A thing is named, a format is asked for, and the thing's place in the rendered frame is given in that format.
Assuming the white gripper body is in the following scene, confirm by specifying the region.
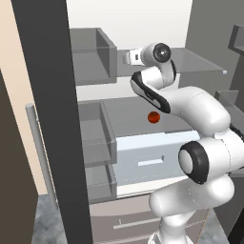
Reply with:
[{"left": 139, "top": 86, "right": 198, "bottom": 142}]
[{"left": 122, "top": 51, "right": 132, "bottom": 65}]

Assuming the wide grey glass fridge shelf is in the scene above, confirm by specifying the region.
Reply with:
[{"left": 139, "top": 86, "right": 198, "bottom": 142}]
[{"left": 100, "top": 95, "right": 204, "bottom": 140}]

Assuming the dark grey fridge door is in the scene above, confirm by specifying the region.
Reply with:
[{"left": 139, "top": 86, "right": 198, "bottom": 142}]
[{"left": 10, "top": 0, "right": 95, "bottom": 244}]

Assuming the grey fridge door with bins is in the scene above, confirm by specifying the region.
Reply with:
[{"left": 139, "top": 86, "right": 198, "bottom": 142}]
[{"left": 185, "top": 0, "right": 244, "bottom": 237}]

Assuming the dark brown cabinet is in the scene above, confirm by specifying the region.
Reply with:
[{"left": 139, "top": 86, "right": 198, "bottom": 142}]
[{"left": 0, "top": 69, "right": 39, "bottom": 244}]

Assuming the large grey door bin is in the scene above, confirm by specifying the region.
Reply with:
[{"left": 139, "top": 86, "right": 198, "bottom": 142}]
[{"left": 69, "top": 27, "right": 119, "bottom": 87}]

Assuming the red round fruit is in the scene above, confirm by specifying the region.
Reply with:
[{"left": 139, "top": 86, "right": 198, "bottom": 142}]
[{"left": 147, "top": 111, "right": 161, "bottom": 125}]

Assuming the white crisper drawer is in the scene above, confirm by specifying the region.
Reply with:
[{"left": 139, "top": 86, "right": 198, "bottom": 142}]
[{"left": 114, "top": 130, "right": 202, "bottom": 188}]

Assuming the small clear grey door bin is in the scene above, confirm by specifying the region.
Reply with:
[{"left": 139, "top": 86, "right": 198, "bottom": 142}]
[{"left": 84, "top": 163, "right": 118, "bottom": 205}]

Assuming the grey freezer drawer front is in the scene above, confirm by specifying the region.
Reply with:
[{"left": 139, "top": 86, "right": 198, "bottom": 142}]
[{"left": 89, "top": 190, "right": 221, "bottom": 244}]

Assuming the grey fridge door handle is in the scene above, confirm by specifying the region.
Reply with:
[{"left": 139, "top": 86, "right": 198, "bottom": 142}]
[{"left": 25, "top": 102, "right": 60, "bottom": 211}]

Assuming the silver freezer drawer handle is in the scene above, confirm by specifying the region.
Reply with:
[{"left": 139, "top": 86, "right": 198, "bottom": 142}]
[{"left": 112, "top": 216, "right": 162, "bottom": 231}]

